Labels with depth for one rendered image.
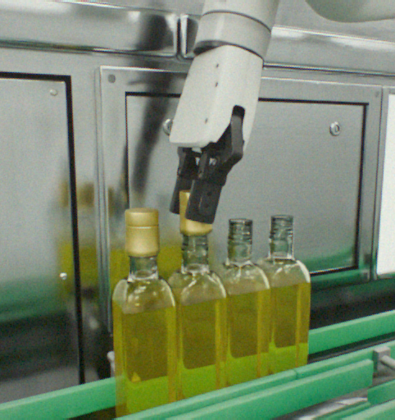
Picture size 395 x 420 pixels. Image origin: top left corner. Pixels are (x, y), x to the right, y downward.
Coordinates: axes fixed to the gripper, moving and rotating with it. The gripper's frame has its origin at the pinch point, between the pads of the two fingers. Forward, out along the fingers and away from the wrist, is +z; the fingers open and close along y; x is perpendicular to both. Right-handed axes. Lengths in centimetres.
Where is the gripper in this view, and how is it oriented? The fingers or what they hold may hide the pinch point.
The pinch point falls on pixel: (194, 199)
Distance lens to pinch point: 46.0
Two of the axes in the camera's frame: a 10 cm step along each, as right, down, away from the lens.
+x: 8.8, 1.9, 4.4
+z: -2.3, 9.7, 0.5
